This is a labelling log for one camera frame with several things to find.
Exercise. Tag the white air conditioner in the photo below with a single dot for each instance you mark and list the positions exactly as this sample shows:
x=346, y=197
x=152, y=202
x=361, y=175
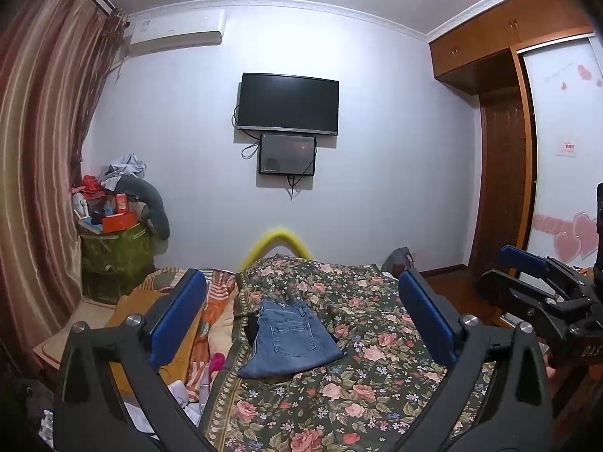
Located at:
x=174, y=33

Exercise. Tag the red box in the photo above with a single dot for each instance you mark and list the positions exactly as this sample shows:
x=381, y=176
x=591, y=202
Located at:
x=117, y=222

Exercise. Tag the blue jeans pants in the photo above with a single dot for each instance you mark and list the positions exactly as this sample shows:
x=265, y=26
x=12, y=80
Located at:
x=287, y=339

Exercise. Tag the striped brown curtain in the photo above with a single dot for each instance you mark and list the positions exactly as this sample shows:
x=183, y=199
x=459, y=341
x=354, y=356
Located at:
x=37, y=150

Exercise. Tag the black wall television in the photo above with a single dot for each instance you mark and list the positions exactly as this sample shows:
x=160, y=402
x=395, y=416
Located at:
x=287, y=103

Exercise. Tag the white cloth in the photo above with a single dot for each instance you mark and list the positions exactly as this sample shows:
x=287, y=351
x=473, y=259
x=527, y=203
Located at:
x=181, y=393

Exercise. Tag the grey long pillow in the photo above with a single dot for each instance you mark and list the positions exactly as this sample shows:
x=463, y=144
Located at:
x=155, y=207

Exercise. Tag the dark grey bag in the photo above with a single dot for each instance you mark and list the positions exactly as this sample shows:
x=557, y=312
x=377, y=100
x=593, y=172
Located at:
x=400, y=259

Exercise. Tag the green cloth covered cabinet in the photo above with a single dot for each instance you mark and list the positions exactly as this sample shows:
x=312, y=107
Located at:
x=117, y=254

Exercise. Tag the orange striped quilt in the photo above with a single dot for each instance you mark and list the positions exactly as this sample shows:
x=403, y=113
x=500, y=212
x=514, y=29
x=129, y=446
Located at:
x=219, y=296

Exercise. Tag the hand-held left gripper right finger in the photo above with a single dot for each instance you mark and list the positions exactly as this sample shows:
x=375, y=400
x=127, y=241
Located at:
x=428, y=320

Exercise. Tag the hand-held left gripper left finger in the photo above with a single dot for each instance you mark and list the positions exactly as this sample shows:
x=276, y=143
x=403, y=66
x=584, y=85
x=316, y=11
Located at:
x=179, y=320

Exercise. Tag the pink cloth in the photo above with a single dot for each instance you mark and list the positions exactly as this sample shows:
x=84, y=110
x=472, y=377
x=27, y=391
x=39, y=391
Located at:
x=217, y=363

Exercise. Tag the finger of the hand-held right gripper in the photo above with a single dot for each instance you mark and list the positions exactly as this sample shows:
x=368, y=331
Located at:
x=518, y=294
x=523, y=258

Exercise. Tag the small black monitor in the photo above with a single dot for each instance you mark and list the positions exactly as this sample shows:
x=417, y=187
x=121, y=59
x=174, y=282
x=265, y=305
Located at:
x=287, y=153

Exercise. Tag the white sliding wardrobe door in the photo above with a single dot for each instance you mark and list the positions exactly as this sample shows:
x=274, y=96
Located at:
x=560, y=117

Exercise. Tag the floral bed blanket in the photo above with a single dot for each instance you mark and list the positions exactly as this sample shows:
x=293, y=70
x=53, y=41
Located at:
x=339, y=405

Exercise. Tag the red white sticker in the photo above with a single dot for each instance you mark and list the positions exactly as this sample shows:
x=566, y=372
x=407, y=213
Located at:
x=568, y=147

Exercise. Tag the beige flat board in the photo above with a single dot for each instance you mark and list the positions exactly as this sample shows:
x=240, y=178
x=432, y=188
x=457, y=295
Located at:
x=70, y=313

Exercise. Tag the wooden overhead cabinet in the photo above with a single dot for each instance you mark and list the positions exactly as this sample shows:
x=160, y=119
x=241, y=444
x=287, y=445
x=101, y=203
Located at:
x=476, y=42

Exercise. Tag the black garment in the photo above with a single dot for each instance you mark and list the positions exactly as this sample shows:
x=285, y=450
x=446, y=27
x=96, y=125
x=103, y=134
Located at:
x=252, y=329

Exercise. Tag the grey clothes pile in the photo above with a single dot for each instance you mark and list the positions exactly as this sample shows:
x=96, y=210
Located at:
x=125, y=167

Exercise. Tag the yellow foam tube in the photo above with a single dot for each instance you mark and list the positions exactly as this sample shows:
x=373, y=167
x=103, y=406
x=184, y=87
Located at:
x=275, y=235

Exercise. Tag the red plastic bag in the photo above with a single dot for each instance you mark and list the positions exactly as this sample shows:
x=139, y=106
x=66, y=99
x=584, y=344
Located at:
x=93, y=186

